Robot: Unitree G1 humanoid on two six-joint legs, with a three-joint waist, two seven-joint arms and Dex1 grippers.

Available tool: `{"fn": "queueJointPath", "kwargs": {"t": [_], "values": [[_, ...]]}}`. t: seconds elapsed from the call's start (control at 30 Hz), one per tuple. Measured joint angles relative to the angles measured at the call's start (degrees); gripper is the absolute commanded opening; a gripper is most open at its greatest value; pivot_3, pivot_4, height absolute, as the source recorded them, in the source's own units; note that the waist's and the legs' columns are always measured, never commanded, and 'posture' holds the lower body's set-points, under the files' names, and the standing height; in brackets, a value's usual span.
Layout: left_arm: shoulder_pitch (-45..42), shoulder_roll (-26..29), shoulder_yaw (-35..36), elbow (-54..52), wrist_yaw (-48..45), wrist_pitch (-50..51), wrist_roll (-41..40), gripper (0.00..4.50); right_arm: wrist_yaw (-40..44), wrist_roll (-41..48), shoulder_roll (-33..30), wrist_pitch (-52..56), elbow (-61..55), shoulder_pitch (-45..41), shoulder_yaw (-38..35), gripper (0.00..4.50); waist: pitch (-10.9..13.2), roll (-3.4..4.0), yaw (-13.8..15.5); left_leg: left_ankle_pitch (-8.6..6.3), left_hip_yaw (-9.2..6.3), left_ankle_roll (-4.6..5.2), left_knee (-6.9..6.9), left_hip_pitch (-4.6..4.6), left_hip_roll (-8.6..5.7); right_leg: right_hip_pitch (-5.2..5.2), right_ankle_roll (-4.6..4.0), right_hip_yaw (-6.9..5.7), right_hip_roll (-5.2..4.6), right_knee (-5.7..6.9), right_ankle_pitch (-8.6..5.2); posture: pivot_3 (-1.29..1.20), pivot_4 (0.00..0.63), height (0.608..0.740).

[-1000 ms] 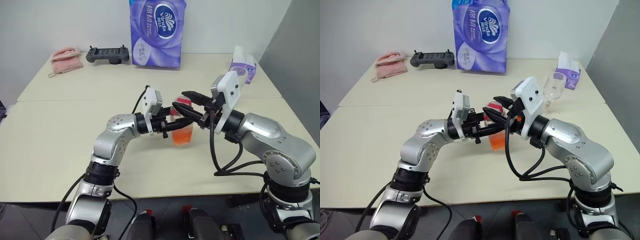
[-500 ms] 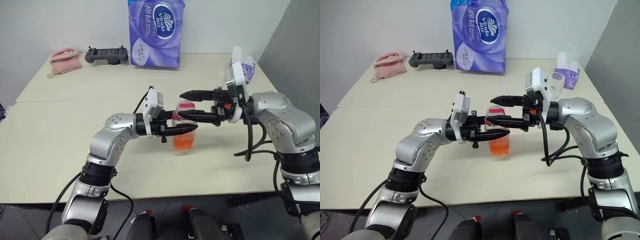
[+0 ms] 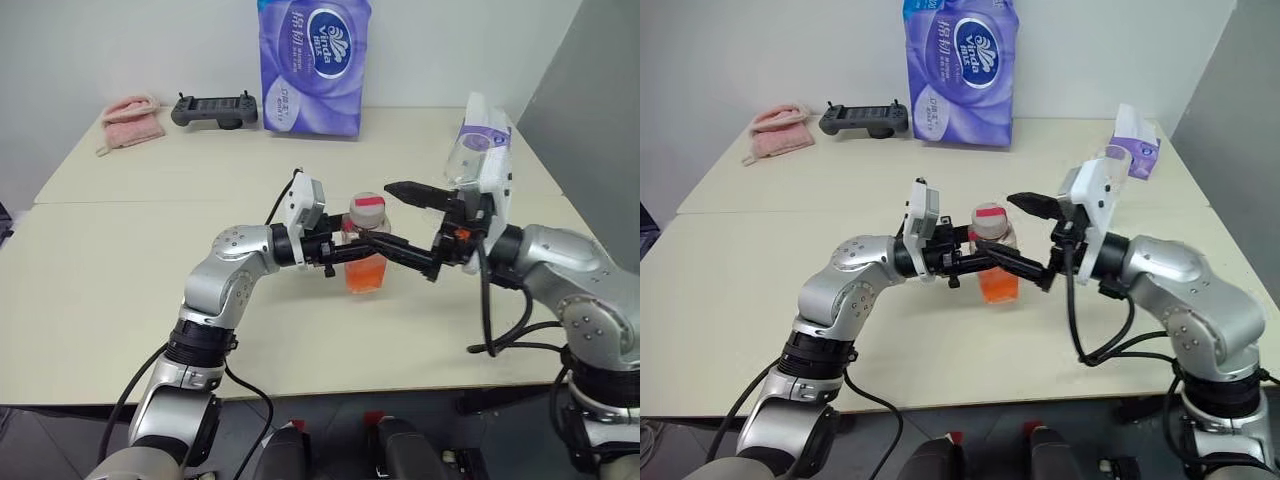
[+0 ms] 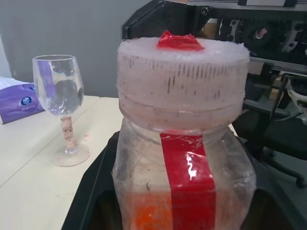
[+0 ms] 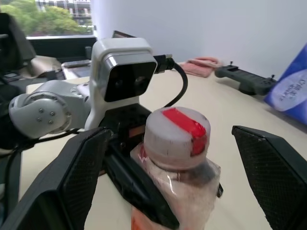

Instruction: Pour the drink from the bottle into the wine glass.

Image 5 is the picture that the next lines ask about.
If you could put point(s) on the white cap with red tape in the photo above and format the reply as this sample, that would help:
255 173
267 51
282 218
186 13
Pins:
172 143

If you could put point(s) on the black office chair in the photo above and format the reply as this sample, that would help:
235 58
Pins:
14 43

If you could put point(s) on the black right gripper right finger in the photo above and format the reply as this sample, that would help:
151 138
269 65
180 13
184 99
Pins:
275 179

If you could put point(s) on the pink towel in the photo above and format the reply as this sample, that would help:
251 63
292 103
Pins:
201 65

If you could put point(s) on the clear plastic drink bottle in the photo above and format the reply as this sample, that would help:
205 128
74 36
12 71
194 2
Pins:
187 203

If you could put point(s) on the large purple tissue pack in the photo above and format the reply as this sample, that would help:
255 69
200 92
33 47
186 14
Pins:
292 88

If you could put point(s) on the beige fabric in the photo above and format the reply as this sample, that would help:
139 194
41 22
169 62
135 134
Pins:
43 65

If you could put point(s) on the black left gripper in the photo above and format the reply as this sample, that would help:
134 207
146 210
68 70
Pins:
124 119

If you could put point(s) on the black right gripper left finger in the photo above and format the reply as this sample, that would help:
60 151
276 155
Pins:
60 187

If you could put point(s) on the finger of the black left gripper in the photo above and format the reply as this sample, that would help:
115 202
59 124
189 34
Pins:
220 191

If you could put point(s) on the black window frame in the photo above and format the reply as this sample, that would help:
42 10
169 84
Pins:
60 46

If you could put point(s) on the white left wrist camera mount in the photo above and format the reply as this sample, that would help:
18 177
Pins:
100 72

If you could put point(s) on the black handheld controller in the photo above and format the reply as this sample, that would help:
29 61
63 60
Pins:
249 81

